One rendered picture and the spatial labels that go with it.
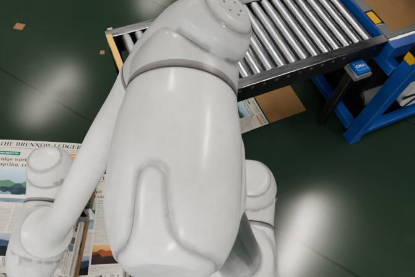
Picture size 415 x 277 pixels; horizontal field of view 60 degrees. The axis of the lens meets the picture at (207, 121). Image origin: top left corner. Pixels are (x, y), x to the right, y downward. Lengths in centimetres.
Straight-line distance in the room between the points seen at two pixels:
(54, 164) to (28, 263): 20
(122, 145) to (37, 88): 245
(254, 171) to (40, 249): 51
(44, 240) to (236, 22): 57
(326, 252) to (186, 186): 201
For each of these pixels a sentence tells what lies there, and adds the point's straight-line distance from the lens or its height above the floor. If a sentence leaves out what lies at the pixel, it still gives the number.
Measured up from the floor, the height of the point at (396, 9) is 80.
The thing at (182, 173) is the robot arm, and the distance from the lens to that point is 31.
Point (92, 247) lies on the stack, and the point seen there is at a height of 83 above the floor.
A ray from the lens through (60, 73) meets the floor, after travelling 281.
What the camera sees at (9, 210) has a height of 106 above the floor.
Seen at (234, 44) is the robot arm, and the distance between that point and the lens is 39.
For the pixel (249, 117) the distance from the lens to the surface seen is 250.
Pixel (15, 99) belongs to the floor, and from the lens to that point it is 278.
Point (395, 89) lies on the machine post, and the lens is 217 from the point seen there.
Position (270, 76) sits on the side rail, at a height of 80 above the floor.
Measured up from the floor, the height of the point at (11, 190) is 106.
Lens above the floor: 210
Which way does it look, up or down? 59 degrees down
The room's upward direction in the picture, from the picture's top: 7 degrees clockwise
